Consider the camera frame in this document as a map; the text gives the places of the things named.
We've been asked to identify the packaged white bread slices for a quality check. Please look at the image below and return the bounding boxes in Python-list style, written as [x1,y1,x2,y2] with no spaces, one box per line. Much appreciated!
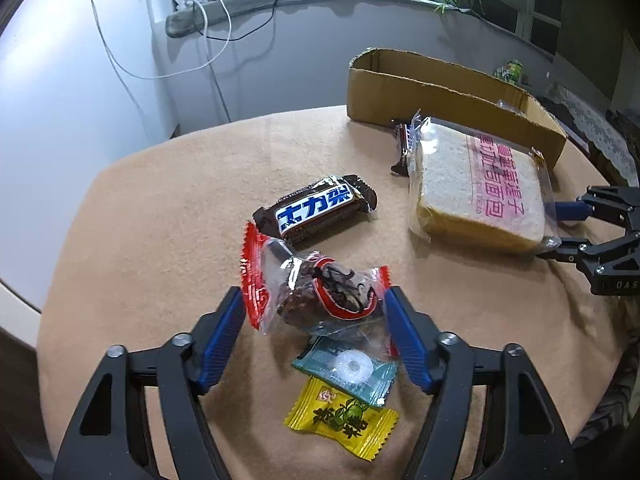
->
[406,108,563,256]

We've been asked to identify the grey cloth on windowsill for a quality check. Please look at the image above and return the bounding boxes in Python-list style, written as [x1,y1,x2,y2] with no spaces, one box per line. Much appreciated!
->
[165,0,481,38]

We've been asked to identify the brown chocolate bar blue label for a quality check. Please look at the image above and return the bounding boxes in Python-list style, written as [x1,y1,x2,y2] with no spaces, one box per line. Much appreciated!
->
[251,174,379,247]

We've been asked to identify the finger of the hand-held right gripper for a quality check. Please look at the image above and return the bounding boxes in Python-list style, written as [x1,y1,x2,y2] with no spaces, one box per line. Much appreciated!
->
[535,230,640,273]
[552,185,640,233]

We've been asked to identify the yellow candy packet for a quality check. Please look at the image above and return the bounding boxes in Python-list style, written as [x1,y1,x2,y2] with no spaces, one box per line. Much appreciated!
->
[284,376,401,462]

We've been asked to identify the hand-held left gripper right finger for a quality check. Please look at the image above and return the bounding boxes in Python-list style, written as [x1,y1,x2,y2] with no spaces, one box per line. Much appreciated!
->
[384,286,581,480]

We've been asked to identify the dark brown snack bar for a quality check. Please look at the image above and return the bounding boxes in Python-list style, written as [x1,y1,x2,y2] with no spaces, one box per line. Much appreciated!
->
[391,122,416,177]

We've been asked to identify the red-edged clear cake packet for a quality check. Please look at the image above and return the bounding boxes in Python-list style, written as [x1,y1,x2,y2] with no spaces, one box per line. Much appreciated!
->
[240,221,393,356]

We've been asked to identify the teal mint candy packet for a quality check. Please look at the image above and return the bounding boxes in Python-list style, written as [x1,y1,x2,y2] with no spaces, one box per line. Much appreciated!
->
[291,335,399,407]

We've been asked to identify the green printed bag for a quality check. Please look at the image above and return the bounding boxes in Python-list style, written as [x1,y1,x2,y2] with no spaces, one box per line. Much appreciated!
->
[492,60,531,86]

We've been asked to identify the cardboard box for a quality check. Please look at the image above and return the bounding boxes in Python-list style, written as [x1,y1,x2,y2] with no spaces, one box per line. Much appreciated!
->
[347,48,568,173]

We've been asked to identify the black cable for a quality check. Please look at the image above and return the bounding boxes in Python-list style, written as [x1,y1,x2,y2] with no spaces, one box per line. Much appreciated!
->
[207,0,291,123]

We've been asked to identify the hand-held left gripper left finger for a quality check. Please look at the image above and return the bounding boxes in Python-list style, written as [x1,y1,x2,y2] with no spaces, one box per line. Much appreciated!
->
[52,286,248,480]

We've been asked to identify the white cable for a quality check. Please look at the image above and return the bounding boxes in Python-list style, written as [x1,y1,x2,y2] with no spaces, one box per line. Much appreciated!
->
[87,0,233,81]

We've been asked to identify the white lace cloth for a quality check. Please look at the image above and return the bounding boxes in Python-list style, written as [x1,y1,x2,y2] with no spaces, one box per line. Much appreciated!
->
[545,82,640,186]

